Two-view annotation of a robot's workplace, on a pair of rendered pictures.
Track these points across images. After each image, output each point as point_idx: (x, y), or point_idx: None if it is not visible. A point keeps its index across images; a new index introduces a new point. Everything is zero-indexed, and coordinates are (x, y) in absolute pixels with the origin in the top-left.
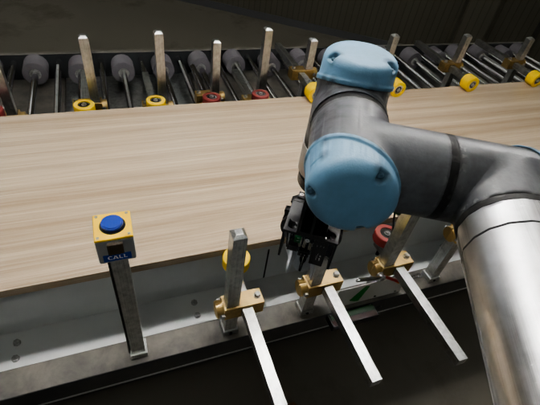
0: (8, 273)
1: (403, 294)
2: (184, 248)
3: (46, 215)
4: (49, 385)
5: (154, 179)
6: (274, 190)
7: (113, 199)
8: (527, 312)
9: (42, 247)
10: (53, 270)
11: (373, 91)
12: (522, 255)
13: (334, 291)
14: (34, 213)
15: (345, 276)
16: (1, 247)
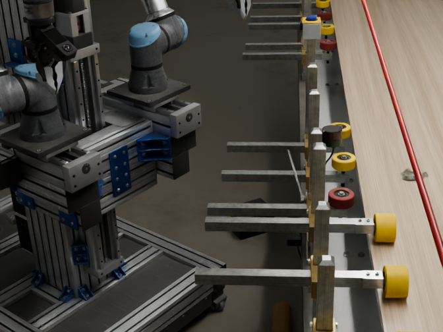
0: (353, 72)
1: (302, 262)
2: (356, 113)
3: (401, 79)
4: (300, 120)
5: (439, 109)
6: (417, 153)
7: (414, 95)
8: None
9: (372, 78)
10: (351, 81)
11: None
12: None
13: (299, 174)
14: (404, 76)
15: (352, 262)
16: (375, 70)
